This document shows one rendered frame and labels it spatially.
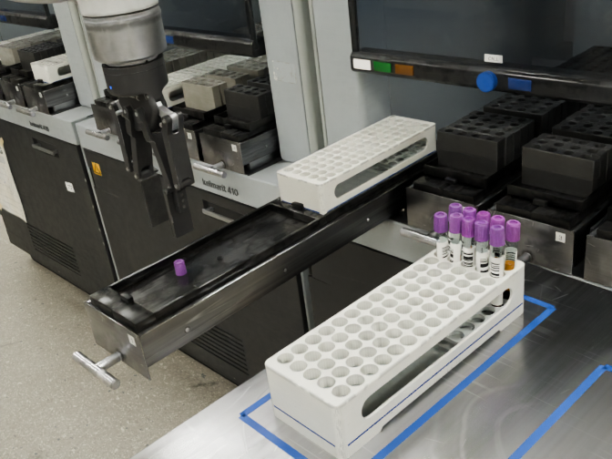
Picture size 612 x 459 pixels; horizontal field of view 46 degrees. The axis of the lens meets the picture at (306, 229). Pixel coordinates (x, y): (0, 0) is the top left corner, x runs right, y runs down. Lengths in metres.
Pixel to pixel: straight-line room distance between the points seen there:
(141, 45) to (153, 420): 1.35
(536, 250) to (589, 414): 0.41
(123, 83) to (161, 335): 0.31
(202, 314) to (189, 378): 1.21
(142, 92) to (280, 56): 0.58
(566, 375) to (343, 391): 0.23
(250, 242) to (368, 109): 0.39
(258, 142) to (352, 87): 0.28
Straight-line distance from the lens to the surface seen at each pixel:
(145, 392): 2.16
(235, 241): 1.08
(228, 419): 0.73
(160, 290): 0.99
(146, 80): 0.89
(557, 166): 1.10
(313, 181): 1.08
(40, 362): 2.43
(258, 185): 1.46
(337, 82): 1.33
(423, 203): 1.17
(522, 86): 1.07
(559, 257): 1.07
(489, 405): 0.72
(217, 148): 1.53
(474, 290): 0.78
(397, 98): 1.39
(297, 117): 1.44
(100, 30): 0.88
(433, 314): 0.73
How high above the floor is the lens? 1.30
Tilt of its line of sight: 27 degrees down
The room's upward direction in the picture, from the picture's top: 8 degrees counter-clockwise
